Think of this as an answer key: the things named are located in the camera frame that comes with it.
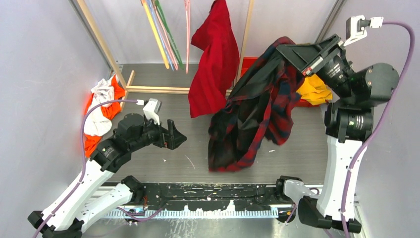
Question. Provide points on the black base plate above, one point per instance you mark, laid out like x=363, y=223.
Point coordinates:
x=210, y=196

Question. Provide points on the orange hanger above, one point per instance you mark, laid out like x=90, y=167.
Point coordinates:
x=155, y=32

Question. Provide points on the red plastic bin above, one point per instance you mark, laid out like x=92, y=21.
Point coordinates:
x=248, y=62

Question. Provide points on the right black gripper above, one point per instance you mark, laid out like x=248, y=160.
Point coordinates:
x=308, y=56

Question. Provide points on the red skirt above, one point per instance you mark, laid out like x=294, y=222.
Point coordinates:
x=218, y=64

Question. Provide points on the yellow garment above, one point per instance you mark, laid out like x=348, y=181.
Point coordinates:
x=314, y=91

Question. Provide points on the wooden clothes rack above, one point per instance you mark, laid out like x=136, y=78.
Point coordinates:
x=98, y=38

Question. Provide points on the dark plaid garment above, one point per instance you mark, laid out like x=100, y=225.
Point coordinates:
x=259, y=107

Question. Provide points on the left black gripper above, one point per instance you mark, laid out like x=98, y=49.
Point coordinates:
x=171, y=138

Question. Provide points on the orange and white garment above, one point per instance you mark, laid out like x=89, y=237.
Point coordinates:
x=98, y=122

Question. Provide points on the green hanger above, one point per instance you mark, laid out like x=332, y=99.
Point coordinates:
x=174, y=49

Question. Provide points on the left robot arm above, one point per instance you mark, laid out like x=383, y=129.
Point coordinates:
x=72, y=214

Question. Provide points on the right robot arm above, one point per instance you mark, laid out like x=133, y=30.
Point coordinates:
x=348, y=127

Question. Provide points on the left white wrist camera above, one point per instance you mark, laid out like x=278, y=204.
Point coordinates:
x=151, y=109

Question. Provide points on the light blue hanger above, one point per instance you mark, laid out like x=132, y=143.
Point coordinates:
x=161, y=34

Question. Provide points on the pink wire hanger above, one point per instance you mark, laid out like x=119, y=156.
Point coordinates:
x=187, y=4

